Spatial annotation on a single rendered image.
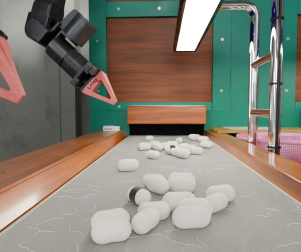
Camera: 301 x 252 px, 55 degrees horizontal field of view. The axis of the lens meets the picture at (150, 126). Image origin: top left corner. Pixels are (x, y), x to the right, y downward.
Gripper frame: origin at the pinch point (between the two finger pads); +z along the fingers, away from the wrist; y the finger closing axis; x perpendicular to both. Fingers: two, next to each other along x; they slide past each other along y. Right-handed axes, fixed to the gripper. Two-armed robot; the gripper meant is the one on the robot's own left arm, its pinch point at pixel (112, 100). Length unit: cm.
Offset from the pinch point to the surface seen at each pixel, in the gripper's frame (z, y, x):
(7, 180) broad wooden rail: 3.6, -36.8, 11.2
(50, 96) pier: -83, 206, 63
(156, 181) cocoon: 16.7, -33.0, -0.2
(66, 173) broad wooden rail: 6.8, -25.8, 10.3
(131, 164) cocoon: 13.2, -20.2, 3.4
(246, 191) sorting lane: 26.5, -30.3, -7.0
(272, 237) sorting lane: 26, -44, -6
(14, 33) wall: -161, 224, 46
